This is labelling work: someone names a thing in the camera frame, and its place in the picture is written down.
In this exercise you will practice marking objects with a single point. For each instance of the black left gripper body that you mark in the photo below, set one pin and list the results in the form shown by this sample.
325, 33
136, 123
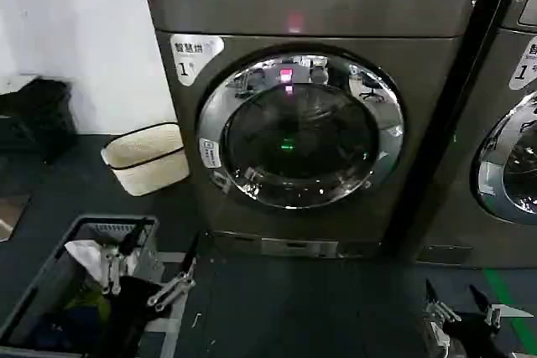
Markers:
134, 297

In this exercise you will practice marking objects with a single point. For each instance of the green floor tape strip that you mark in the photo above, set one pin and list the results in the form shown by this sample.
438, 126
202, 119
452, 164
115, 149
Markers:
503, 291

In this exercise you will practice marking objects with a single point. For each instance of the blue cloth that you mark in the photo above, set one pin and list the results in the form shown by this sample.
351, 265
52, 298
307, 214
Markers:
81, 322

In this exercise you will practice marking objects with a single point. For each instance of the small white hex key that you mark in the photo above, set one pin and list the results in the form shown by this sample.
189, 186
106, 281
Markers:
197, 318

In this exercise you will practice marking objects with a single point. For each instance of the cream fabric storage bin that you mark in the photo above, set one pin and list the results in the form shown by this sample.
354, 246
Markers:
147, 161

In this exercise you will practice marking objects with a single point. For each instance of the white cloth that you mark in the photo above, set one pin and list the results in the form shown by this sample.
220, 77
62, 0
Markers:
86, 255

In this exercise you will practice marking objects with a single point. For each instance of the black plastic crate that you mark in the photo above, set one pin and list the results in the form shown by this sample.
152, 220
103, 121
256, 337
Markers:
40, 119

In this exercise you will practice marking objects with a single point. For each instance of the green cloth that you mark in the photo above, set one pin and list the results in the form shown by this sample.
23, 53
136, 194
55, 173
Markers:
90, 299

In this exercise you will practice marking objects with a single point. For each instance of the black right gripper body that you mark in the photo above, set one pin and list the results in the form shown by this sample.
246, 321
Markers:
470, 339

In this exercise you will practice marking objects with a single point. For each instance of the grey dryer with lit display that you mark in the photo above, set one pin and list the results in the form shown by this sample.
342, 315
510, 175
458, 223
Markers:
319, 1

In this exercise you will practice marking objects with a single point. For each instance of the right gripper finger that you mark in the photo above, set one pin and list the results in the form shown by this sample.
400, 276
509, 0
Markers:
436, 307
486, 309

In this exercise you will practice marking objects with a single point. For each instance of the round chrome-rimmed dryer door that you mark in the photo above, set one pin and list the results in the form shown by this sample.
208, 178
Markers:
518, 161

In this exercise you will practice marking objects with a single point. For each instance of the grey dryer partly in view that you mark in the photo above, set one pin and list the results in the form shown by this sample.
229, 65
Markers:
509, 245

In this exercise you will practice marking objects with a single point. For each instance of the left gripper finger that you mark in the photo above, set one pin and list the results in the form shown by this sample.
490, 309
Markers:
174, 284
112, 268

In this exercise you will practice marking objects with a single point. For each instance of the round glass dryer door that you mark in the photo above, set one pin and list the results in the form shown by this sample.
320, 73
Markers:
300, 131

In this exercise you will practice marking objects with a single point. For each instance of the grey plastic laundry basket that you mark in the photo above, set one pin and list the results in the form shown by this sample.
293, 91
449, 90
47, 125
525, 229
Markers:
46, 286

